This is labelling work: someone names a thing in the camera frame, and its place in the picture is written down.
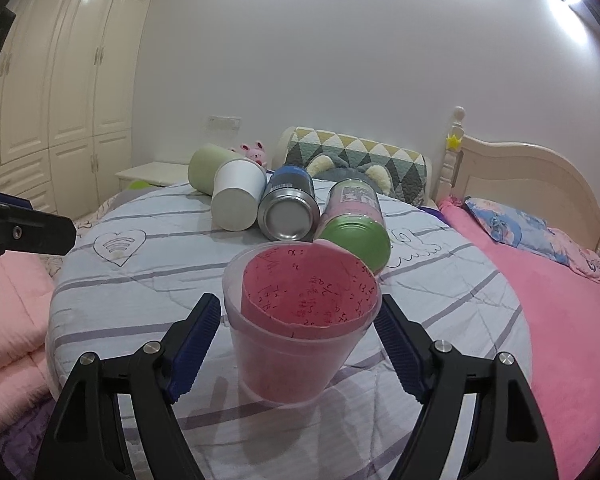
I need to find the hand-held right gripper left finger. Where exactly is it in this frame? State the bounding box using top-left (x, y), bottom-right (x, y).
top-left (34, 293), bottom-right (222, 480)

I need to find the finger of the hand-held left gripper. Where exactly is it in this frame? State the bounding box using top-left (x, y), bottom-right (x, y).
top-left (0, 186), bottom-right (77, 257)

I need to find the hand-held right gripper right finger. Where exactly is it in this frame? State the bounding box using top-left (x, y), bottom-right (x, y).
top-left (375, 294), bottom-right (568, 480)

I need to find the clear cup with pink paper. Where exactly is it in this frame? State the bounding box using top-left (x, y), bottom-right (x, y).
top-left (222, 241), bottom-right (382, 407)

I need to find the white paper cup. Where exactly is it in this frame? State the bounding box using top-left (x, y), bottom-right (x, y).
top-left (210, 159), bottom-right (268, 232)

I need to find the pale green cup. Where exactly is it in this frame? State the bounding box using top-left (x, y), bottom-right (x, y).
top-left (188, 143), bottom-right (239, 195)

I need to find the round table striped cloth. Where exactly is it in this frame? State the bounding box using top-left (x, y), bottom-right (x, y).
top-left (45, 178), bottom-right (534, 480)

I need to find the pink folded blanket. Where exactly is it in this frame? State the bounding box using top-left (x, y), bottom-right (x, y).
top-left (0, 251), bottom-right (61, 441)

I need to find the cream nightstand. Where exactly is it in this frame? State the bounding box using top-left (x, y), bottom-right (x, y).
top-left (116, 161), bottom-right (195, 192)

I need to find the pink can with green lid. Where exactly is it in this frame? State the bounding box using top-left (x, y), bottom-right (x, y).
top-left (313, 178), bottom-right (393, 275)

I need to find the cream wardrobe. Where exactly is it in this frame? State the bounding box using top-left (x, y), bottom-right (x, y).
top-left (0, 0), bottom-right (164, 217)

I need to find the pink bed sheet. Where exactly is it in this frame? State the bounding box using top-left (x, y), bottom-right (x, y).
top-left (434, 196), bottom-right (600, 480)

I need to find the blue cartoon pillow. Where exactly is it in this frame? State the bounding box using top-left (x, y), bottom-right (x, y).
top-left (464, 196), bottom-right (600, 281)

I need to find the blue metal can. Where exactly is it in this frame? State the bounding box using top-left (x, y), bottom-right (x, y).
top-left (257, 164), bottom-right (322, 243)

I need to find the grey plush cushion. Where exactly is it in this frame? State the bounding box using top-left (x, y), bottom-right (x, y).
top-left (306, 156), bottom-right (393, 196)

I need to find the triangle patterned bolster pillow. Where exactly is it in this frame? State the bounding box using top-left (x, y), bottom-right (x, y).
top-left (283, 127), bottom-right (430, 205)

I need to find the pink plush toy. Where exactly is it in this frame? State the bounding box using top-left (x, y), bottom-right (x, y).
top-left (236, 141), bottom-right (270, 169)

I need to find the cream wooden headboard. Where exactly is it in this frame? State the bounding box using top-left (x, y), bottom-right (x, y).
top-left (439, 106), bottom-right (600, 267)

